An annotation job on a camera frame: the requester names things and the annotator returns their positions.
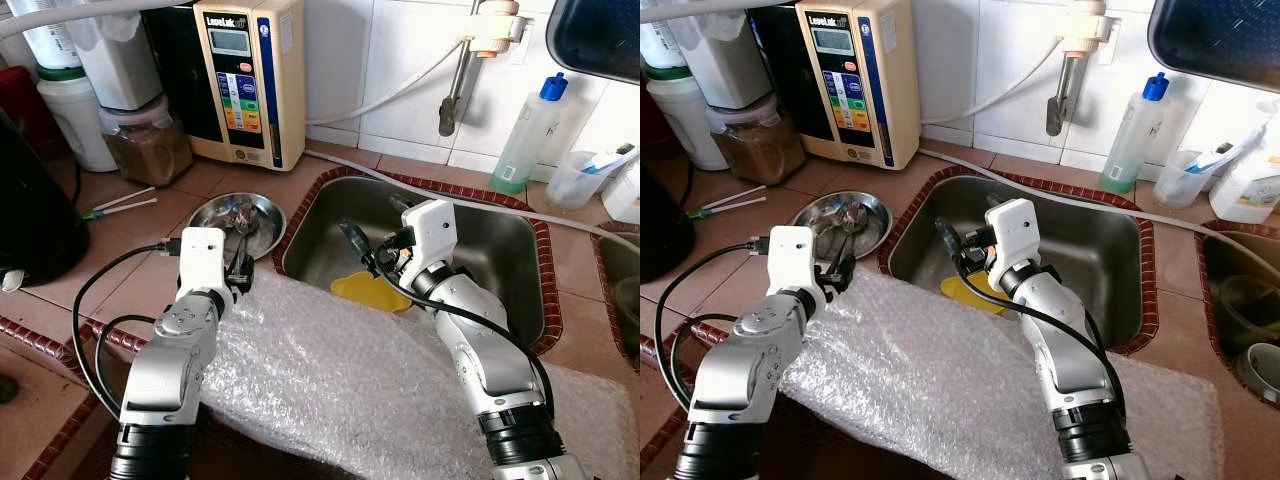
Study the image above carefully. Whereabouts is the toothbrush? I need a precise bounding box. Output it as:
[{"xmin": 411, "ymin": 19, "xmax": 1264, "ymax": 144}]
[
  {"xmin": 1185, "ymin": 125, "xmax": 1266, "ymax": 176},
  {"xmin": 578, "ymin": 143, "xmax": 641, "ymax": 173}
]

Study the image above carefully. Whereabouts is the black kettle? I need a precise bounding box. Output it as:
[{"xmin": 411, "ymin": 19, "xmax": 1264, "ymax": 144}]
[
  {"xmin": 640, "ymin": 160, "xmax": 698, "ymax": 284},
  {"xmin": 0, "ymin": 108, "xmax": 91, "ymax": 291}
]

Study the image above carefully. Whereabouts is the white plastic jug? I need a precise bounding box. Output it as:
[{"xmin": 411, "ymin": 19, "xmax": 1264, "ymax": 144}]
[
  {"xmin": 1208, "ymin": 100, "xmax": 1280, "ymax": 225},
  {"xmin": 600, "ymin": 158, "xmax": 641, "ymax": 227}
]

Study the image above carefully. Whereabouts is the yellow plastic bowl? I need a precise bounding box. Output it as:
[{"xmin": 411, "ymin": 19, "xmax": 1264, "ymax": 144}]
[
  {"xmin": 938, "ymin": 272, "xmax": 1011, "ymax": 317},
  {"xmin": 329, "ymin": 268, "xmax": 414, "ymax": 315}
]

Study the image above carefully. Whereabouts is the clear bubble wrap sheet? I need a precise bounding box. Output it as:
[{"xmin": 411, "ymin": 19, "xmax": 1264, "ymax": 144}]
[
  {"xmin": 198, "ymin": 268, "xmax": 641, "ymax": 480},
  {"xmin": 780, "ymin": 268, "xmax": 1226, "ymax": 480}
]

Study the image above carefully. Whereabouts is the stainless steel sink basin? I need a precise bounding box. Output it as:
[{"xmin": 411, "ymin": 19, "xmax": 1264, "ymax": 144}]
[
  {"xmin": 598, "ymin": 228, "xmax": 641, "ymax": 363},
  {"xmin": 886, "ymin": 172, "xmax": 1159, "ymax": 356},
  {"xmin": 281, "ymin": 174, "xmax": 548, "ymax": 353},
  {"xmin": 1192, "ymin": 222, "xmax": 1280, "ymax": 413}
]

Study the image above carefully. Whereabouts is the beige water ionizer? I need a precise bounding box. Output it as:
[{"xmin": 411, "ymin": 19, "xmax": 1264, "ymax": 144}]
[
  {"xmin": 745, "ymin": 0, "xmax": 921, "ymax": 172},
  {"xmin": 143, "ymin": 0, "xmax": 307, "ymax": 172}
]

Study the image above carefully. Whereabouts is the wall faucet white head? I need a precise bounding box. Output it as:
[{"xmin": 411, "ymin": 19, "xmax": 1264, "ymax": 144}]
[
  {"xmin": 436, "ymin": 0, "xmax": 532, "ymax": 139},
  {"xmin": 1045, "ymin": 0, "xmax": 1121, "ymax": 138}
]

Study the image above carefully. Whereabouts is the white stick green end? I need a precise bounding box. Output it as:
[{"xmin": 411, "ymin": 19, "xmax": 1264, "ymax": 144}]
[
  {"xmin": 82, "ymin": 197, "xmax": 159, "ymax": 221},
  {"xmin": 688, "ymin": 196, "xmax": 769, "ymax": 221},
  {"xmin": 685, "ymin": 184, "xmax": 767, "ymax": 216},
  {"xmin": 82, "ymin": 186, "xmax": 157, "ymax": 216}
]

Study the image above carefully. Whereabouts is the thick white drain hose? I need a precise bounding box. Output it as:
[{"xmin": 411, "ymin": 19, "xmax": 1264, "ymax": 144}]
[{"xmin": 918, "ymin": 148, "xmax": 1280, "ymax": 286}]

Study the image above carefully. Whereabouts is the clear plastic cup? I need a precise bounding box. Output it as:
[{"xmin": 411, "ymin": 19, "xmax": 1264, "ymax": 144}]
[
  {"xmin": 1152, "ymin": 150, "xmax": 1216, "ymax": 210},
  {"xmin": 544, "ymin": 150, "xmax": 613, "ymax": 212}
]

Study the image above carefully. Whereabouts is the clear container brown powder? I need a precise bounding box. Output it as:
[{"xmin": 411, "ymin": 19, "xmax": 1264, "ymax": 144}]
[
  {"xmin": 706, "ymin": 95, "xmax": 807, "ymax": 186},
  {"xmin": 100, "ymin": 95, "xmax": 195, "ymax": 188}
]

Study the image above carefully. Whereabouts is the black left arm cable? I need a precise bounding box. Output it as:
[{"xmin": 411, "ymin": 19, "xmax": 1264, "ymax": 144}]
[
  {"xmin": 70, "ymin": 237, "xmax": 183, "ymax": 426},
  {"xmin": 655, "ymin": 237, "xmax": 779, "ymax": 413}
]

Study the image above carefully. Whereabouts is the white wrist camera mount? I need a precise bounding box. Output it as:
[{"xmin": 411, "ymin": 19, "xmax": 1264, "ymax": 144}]
[
  {"xmin": 773, "ymin": 226, "xmax": 824, "ymax": 297},
  {"xmin": 177, "ymin": 226, "xmax": 228, "ymax": 298},
  {"xmin": 985, "ymin": 198, "xmax": 1041, "ymax": 276},
  {"xmin": 398, "ymin": 198, "xmax": 459, "ymax": 286}
]

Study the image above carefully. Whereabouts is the white jar green lid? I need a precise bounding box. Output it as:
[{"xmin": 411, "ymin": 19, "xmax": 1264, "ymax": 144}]
[
  {"xmin": 645, "ymin": 66, "xmax": 729, "ymax": 171},
  {"xmin": 36, "ymin": 64, "xmax": 118, "ymax": 173}
]

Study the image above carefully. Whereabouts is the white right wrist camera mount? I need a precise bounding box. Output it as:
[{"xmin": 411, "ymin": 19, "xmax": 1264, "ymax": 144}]
[
  {"xmin": 398, "ymin": 198, "xmax": 459, "ymax": 286},
  {"xmin": 985, "ymin": 198, "xmax": 1041, "ymax": 276}
]

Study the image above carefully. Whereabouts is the white plastic bottle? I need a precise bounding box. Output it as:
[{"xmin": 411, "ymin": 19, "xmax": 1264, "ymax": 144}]
[
  {"xmin": 5, "ymin": 0, "xmax": 83, "ymax": 71},
  {"xmin": 640, "ymin": 15, "xmax": 691, "ymax": 71}
]

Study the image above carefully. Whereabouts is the thin white water hose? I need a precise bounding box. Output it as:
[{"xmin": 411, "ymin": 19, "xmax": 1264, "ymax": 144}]
[
  {"xmin": 305, "ymin": 38, "xmax": 471, "ymax": 128},
  {"xmin": 920, "ymin": 38, "xmax": 1069, "ymax": 126}
]

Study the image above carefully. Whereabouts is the black pan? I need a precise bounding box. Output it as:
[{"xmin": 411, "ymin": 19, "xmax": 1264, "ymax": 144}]
[
  {"xmin": 1147, "ymin": 0, "xmax": 1280, "ymax": 96},
  {"xmin": 546, "ymin": 0, "xmax": 641, "ymax": 87}
]

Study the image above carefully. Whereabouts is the grey hose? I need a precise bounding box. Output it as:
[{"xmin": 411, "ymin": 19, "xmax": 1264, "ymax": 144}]
[{"xmin": 0, "ymin": 0, "xmax": 201, "ymax": 41}]

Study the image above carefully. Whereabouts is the white ceramic bowl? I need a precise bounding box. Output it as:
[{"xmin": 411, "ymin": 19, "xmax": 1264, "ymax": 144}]
[{"xmin": 1235, "ymin": 343, "xmax": 1280, "ymax": 404}]

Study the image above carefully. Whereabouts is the clear bottle blue cap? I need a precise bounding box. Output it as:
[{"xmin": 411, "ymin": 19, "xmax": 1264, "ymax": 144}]
[
  {"xmin": 1100, "ymin": 71, "xmax": 1171, "ymax": 196},
  {"xmin": 489, "ymin": 71, "xmax": 570, "ymax": 197}
]

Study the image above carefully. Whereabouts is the stainless steel bowl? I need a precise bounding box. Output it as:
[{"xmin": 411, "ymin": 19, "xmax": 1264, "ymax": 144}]
[
  {"xmin": 186, "ymin": 192, "xmax": 287, "ymax": 263},
  {"xmin": 792, "ymin": 190, "xmax": 894, "ymax": 263}
]

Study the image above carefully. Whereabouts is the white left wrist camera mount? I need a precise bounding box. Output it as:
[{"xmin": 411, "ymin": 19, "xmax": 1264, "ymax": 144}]
[
  {"xmin": 177, "ymin": 226, "xmax": 228, "ymax": 298},
  {"xmin": 773, "ymin": 226, "xmax": 824, "ymax": 297}
]

